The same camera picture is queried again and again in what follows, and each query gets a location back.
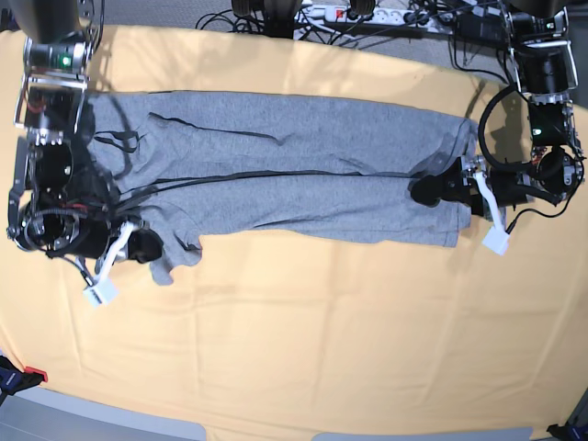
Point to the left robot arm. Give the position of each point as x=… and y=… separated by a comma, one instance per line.
x=534, y=50

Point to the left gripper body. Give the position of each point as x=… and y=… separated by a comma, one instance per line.
x=483, y=185

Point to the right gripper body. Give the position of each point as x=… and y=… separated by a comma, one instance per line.
x=100, y=245

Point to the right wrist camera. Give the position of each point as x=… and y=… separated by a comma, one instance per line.
x=102, y=293

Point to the red black clamp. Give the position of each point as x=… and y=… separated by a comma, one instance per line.
x=14, y=380

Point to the black clamp right corner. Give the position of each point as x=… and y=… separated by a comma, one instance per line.
x=571, y=431

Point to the grey t-shirt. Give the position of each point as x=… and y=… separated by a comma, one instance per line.
x=203, y=163

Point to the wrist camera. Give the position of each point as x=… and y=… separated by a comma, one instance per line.
x=102, y=293
x=496, y=240

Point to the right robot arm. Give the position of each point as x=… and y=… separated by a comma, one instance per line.
x=60, y=203

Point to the black power adapter box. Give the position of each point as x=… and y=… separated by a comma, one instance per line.
x=486, y=31

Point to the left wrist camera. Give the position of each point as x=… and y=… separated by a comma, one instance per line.
x=496, y=240

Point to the black robot base post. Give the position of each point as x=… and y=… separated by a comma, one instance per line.
x=275, y=18

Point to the yellow table cloth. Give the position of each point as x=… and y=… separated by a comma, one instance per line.
x=280, y=336

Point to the white power strip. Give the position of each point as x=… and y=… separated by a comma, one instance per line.
x=332, y=18

